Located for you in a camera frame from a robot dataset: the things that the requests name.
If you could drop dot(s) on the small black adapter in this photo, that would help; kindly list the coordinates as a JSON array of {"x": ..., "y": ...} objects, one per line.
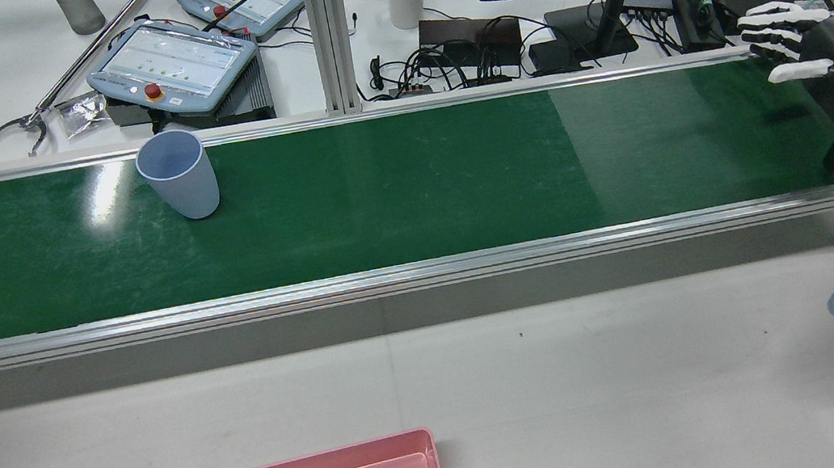
[{"x": 551, "y": 56}]

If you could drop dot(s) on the metal reacher grabber tool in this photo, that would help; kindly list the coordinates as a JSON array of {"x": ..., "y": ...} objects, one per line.
[{"x": 83, "y": 64}]

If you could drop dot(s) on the black USB hub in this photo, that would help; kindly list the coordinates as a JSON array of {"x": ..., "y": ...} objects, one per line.
[{"x": 647, "y": 3}]

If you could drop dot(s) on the large grey teach pendant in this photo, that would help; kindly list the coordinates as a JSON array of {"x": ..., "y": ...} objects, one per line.
[{"x": 173, "y": 64}]

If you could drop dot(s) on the dark flat hub box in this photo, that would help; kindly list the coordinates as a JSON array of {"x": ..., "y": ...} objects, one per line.
[{"x": 462, "y": 32}]

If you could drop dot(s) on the light blue plastic cup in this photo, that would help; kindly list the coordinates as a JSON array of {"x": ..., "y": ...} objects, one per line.
[{"x": 190, "y": 188}]

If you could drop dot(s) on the grey bottle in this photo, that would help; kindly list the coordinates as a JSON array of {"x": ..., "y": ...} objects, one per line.
[{"x": 80, "y": 12}]

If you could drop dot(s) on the clear plastic bag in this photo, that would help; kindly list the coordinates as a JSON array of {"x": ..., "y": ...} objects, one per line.
[{"x": 82, "y": 114}]

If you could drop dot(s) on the aluminium profile post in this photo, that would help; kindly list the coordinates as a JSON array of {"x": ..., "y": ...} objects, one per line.
[{"x": 329, "y": 34}]

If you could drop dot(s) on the green conveyor belt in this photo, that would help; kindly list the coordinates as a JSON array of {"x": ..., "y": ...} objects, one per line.
[{"x": 410, "y": 186}]

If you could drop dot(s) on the black power adapter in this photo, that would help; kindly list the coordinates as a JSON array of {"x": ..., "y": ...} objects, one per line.
[{"x": 697, "y": 23}]

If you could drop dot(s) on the white ceramic mug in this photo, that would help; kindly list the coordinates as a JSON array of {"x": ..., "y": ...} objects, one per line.
[{"x": 405, "y": 7}]

